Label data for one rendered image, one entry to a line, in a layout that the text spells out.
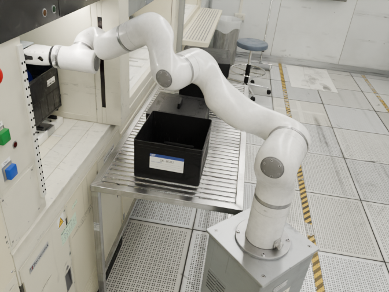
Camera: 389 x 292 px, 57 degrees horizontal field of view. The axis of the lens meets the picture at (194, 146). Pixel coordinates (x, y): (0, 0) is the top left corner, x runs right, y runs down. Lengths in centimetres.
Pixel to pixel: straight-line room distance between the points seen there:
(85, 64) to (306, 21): 455
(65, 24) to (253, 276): 115
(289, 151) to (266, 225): 30
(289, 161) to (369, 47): 499
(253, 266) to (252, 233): 10
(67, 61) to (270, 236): 92
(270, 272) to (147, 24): 84
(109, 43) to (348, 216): 212
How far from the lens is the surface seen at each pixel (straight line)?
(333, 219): 274
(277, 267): 123
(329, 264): 242
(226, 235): 128
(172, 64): 103
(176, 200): 140
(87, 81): 161
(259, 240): 123
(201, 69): 112
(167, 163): 143
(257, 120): 107
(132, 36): 116
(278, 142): 99
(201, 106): 188
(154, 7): 294
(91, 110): 165
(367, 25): 581
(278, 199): 112
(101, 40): 126
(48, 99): 156
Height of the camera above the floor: 166
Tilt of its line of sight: 31 degrees down
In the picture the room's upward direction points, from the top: 6 degrees clockwise
